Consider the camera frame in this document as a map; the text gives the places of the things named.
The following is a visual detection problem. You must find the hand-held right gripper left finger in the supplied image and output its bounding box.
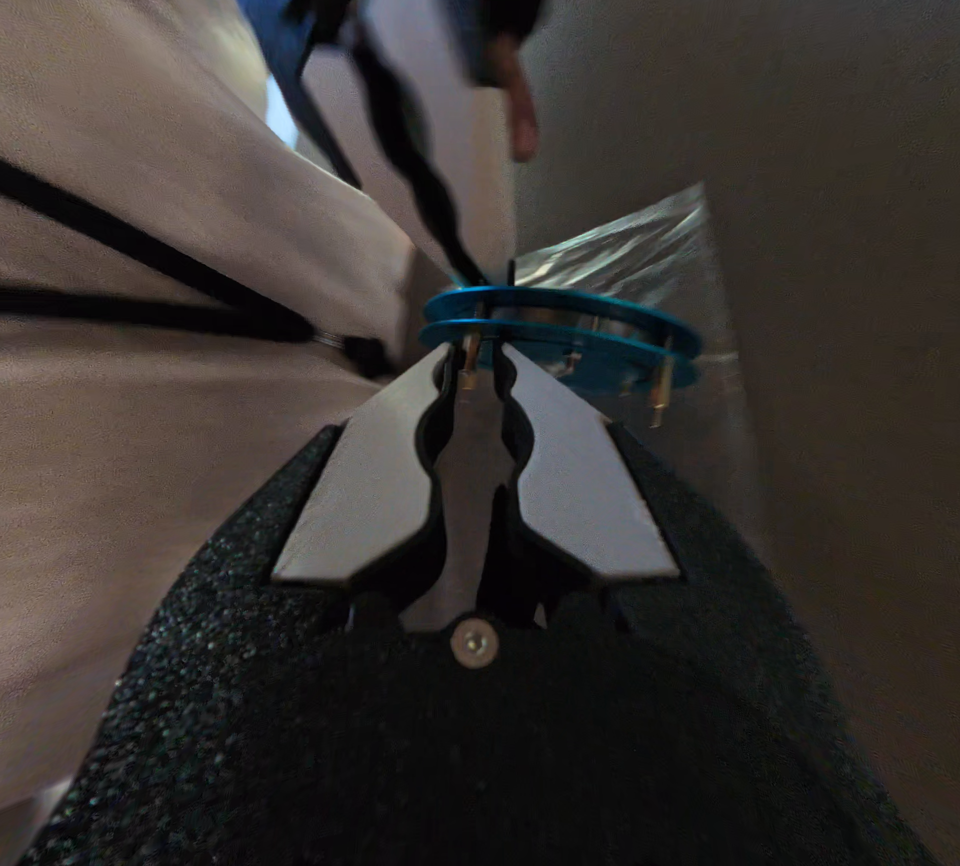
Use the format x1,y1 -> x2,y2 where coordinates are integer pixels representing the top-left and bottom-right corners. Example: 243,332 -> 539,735
271,343 -> 459,589

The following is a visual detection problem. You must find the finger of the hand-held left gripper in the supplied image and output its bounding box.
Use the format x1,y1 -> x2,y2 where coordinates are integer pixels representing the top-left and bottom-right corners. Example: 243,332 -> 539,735
300,44 -> 489,285
360,0 -> 519,285

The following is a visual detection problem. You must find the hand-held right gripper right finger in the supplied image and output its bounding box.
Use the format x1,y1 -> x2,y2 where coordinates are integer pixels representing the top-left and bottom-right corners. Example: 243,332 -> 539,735
495,343 -> 682,585

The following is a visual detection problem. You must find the blue metal turntable disc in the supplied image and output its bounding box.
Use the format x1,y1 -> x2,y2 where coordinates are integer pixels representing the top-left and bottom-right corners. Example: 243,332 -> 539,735
418,286 -> 704,398

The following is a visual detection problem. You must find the person's left hand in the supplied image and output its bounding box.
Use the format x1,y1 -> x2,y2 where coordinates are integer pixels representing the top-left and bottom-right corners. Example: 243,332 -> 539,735
487,35 -> 541,164

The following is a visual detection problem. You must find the clear plastic bag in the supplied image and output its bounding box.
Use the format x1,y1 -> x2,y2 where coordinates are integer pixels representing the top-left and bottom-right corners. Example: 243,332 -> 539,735
517,183 -> 759,507

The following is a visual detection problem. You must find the black lanyard strap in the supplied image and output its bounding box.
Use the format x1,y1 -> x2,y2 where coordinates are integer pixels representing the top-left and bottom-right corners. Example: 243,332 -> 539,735
0,161 -> 391,379

